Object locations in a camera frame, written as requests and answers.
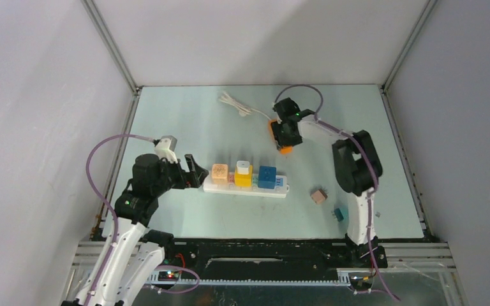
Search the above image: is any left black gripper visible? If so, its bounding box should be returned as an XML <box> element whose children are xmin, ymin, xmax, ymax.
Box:
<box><xmin>151</xmin><ymin>154</ymin><xmax>207</xmax><ymax>196</ymax></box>

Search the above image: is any orange power strip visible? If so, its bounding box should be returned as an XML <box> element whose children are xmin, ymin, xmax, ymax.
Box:
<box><xmin>268</xmin><ymin>119</ymin><xmax>293</xmax><ymax>155</ymax></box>

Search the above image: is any beige cube socket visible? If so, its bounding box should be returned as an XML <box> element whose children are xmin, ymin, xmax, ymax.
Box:
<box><xmin>211</xmin><ymin>163</ymin><xmax>229</xmax><ymax>185</ymax></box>

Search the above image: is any white multicolour power strip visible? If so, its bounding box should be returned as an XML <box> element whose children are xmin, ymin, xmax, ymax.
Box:
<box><xmin>202</xmin><ymin>172</ymin><xmax>290</xmax><ymax>198</ymax></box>

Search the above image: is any yellow cube socket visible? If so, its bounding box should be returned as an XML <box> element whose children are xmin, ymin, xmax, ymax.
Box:
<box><xmin>234</xmin><ymin>165</ymin><xmax>253</xmax><ymax>187</ymax></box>

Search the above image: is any white plug adapter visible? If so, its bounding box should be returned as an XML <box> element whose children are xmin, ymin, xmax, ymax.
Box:
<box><xmin>235</xmin><ymin>160</ymin><xmax>251</xmax><ymax>175</ymax></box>

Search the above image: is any white cord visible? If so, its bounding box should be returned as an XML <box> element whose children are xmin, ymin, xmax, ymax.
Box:
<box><xmin>218</xmin><ymin>91</ymin><xmax>276</xmax><ymax>122</ymax></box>

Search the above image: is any blue cube socket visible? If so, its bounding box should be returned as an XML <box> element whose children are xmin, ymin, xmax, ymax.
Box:
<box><xmin>257</xmin><ymin>166</ymin><xmax>276</xmax><ymax>189</ymax></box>

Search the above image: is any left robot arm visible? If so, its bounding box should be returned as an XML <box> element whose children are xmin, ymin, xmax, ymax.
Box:
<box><xmin>62</xmin><ymin>154</ymin><xmax>209</xmax><ymax>305</ymax></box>

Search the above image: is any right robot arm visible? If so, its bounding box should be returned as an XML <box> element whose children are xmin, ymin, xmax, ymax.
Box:
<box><xmin>269</xmin><ymin>98</ymin><xmax>383</xmax><ymax>266</ymax></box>

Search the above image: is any pink plug adapter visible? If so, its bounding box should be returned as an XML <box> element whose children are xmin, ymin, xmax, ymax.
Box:
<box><xmin>310</xmin><ymin>188</ymin><xmax>328</xmax><ymax>205</ymax></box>

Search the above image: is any teal plug adapter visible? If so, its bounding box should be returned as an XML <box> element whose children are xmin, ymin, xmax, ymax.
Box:
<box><xmin>333</xmin><ymin>207</ymin><xmax>348</xmax><ymax>222</ymax></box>

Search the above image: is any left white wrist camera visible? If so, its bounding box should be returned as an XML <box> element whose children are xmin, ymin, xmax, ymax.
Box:
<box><xmin>154</xmin><ymin>135</ymin><xmax>179</xmax><ymax>164</ymax></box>

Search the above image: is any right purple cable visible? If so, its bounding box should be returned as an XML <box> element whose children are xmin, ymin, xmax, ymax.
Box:
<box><xmin>273</xmin><ymin>84</ymin><xmax>401</xmax><ymax>306</ymax></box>

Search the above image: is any purple cable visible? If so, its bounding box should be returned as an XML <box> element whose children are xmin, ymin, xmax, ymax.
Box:
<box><xmin>83</xmin><ymin>134</ymin><xmax>202</xmax><ymax>306</ymax></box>
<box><xmin>273</xmin><ymin>84</ymin><xmax>401</xmax><ymax>306</ymax></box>

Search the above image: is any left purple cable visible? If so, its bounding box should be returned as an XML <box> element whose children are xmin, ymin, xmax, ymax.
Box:
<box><xmin>83</xmin><ymin>134</ymin><xmax>202</xmax><ymax>306</ymax></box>

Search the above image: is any grey cable duct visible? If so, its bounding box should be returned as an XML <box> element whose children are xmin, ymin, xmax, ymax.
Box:
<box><xmin>114</xmin><ymin>270</ymin><xmax>352</xmax><ymax>288</ymax></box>

